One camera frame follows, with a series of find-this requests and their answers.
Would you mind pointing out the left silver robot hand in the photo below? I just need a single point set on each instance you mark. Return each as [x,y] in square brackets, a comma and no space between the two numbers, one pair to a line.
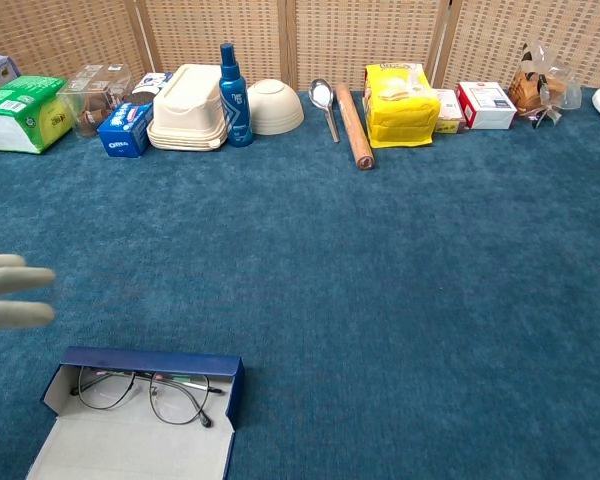
[15,280]

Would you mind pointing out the thin-framed eyeglasses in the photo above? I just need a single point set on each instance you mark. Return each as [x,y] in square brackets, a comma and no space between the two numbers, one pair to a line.
[172,400]

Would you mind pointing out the blue grey glasses case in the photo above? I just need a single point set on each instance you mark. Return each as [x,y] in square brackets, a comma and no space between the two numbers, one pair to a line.
[130,450]

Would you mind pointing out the green tissue pack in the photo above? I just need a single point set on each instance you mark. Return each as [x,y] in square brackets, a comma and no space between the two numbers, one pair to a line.
[20,110]

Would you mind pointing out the blue Oreo cookie box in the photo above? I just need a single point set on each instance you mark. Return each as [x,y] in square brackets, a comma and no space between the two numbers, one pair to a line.
[125,130]

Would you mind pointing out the clear plastic cookie box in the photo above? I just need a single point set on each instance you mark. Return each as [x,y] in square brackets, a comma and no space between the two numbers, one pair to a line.
[95,100]

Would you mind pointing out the beige lidded lunch box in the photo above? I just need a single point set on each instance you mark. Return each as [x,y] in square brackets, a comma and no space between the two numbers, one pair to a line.
[190,110]

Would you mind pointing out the blue spray bottle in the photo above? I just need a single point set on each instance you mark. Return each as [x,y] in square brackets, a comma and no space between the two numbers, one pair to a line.
[235,105]

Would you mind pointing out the beige upturned bowl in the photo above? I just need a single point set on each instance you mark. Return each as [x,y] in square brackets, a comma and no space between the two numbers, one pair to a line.
[275,107]

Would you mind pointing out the metal spoon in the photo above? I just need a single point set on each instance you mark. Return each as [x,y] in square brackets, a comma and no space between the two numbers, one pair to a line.
[321,92]

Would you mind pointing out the wooden rolling pin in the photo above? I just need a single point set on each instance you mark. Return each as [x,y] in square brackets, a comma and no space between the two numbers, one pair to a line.
[352,125]

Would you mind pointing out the blue carpet table cover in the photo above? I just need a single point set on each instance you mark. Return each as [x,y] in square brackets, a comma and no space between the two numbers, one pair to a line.
[430,300]

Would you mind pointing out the yellow biscuit pack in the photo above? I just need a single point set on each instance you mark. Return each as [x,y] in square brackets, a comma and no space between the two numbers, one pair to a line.
[400,120]

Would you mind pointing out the wicker folding screen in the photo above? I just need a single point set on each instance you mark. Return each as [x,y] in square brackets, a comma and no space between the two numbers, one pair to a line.
[360,35]

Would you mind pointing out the white red box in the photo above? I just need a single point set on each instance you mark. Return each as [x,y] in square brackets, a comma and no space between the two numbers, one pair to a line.
[485,107]

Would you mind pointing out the clear bag of pastries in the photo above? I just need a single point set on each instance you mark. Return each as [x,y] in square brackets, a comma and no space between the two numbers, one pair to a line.
[530,90]

